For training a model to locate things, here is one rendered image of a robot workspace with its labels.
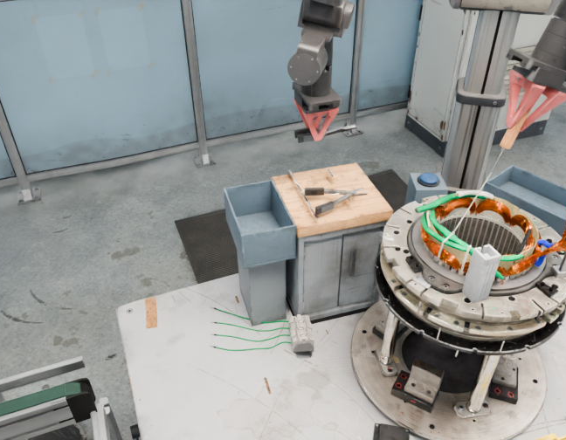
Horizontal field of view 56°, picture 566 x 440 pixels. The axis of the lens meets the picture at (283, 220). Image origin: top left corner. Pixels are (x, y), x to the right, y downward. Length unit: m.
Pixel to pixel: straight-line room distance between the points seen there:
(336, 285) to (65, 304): 1.59
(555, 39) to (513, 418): 0.67
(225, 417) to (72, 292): 1.59
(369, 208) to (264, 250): 0.23
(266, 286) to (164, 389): 0.29
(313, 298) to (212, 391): 0.29
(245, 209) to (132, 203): 1.88
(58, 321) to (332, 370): 1.55
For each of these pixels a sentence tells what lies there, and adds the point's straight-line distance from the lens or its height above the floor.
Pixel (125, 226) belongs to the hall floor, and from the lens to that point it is 2.86.
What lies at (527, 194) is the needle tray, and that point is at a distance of 1.29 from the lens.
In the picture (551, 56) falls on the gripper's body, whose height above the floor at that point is 1.43.
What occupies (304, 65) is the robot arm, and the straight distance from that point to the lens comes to 0.92.
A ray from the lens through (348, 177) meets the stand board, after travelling 1.17.
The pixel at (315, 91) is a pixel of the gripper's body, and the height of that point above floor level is 1.29.
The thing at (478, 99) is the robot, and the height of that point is 1.17.
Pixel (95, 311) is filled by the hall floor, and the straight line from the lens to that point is 2.45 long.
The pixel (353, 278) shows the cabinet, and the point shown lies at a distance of 1.18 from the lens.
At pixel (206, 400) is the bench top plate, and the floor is 0.78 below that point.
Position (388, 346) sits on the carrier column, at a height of 0.87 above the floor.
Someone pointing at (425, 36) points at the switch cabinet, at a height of 0.64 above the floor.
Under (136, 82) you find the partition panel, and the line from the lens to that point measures 3.01.
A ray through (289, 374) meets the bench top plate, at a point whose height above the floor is 0.78.
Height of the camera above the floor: 1.70
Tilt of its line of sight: 38 degrees down
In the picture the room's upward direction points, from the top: 1 degrees counter-clockwise
